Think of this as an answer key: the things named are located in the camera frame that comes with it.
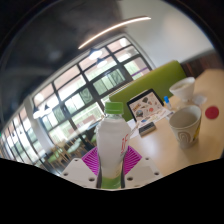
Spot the small dark box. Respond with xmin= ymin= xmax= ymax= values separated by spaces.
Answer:
xmin=138 ymin=121 xmax=157 ymax=137

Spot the patterned paper cup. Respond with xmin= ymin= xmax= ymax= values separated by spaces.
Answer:
xmin=168 ymin=105 xmax=203 ymax=150

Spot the group of pendant lamps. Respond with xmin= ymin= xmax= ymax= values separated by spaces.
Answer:
xmin=32 ymin=48 xmax=108 ymax=120

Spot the group of wooden green-seated chairs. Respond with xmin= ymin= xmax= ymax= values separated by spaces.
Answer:
xmin=43 ymin=133 xmax=98 ymax=168

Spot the white green-capped drink bottle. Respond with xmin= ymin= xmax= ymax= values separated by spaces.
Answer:
xmin=95 ymin=101 xmax=133 ymax=190

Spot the white bowl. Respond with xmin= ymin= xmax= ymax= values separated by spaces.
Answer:
xmin=168 ymin=76 xmax=197 ymax=103

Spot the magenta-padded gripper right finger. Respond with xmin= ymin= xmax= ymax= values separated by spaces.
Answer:
xmin=122 ymin=145 xmax=164 ymax=190

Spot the colourful sticker sheet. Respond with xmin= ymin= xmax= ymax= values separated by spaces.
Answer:
xmin=128 ymin=108 xmax=174 ymax=138

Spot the flat round red coaster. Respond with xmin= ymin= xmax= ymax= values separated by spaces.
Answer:
xmin=204 ymin=105 xmax=220 ymax=120

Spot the long curved ceiling light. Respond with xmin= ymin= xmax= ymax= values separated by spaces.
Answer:
xmin=77 ymin=15 xmax=152 ymax=50

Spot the green upholstered bench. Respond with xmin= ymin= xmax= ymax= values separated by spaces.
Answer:
xmin=109 ymin=59 xmax=188 ymax=122

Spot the tablet with sticker cover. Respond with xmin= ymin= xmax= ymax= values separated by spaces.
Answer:
xmin=126 ymin=88 xmax=165 ymax=122

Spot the small blue-capped bottle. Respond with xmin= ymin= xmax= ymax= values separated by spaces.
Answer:
xmin=163 ymin=95 xmax=173 ymax=110

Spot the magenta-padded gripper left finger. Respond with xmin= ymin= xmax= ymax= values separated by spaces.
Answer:
xmin=61 ymin=146 xmax=101 ymax=190

